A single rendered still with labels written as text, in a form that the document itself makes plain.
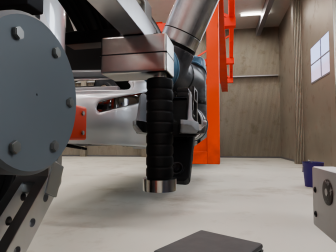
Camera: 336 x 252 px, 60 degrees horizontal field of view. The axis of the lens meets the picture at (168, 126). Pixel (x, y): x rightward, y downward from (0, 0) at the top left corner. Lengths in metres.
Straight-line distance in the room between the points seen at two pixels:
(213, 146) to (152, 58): 3.45
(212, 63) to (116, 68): 3.56
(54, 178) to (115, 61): 0.24
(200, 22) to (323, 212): 0.37
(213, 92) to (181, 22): 3.32
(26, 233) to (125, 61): 0.29
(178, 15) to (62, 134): 0.35
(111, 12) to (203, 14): 0.26
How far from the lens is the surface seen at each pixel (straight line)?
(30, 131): 0.25
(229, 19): 6.61
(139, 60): 0.38
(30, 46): 0.26
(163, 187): 0.37
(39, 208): 0.52
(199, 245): 1.43
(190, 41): 0.55
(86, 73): 4.13
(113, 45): 0.40
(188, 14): 0.55
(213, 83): 3.87
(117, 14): 0.34
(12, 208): 0.54
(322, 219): 0.49
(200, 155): 3.81
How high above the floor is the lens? 0.81
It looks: 3 degrees up
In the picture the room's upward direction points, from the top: straight up
